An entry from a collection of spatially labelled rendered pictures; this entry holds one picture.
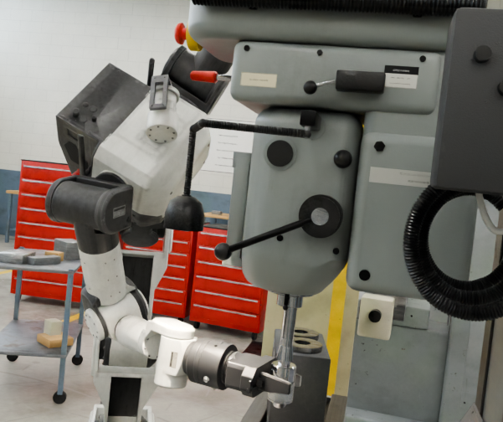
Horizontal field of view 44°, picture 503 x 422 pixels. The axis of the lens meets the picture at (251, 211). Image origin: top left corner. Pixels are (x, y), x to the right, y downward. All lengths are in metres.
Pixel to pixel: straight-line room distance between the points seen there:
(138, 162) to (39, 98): 10.57
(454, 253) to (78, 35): 10.98
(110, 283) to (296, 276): 0.51
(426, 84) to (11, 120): 11.38
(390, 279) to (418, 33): 0.38
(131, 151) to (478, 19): 0.83
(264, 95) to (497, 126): 0.41
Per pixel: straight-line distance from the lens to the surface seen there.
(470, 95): 0.76
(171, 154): 1.38
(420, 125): 1.01
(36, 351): 4.11
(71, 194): 1.33
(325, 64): 1.02
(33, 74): 12.05
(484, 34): 0.77
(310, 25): 1.03
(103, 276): 1.39
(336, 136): 1.02
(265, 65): 1.03
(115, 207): 1.31
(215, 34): 1.06
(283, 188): 1.03
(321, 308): 2.90
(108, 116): 1.43
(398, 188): 0.99
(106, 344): 1.74
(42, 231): 6.57
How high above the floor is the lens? 1.50
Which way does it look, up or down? 3 degrees down
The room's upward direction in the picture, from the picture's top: 6 degrees clockwise
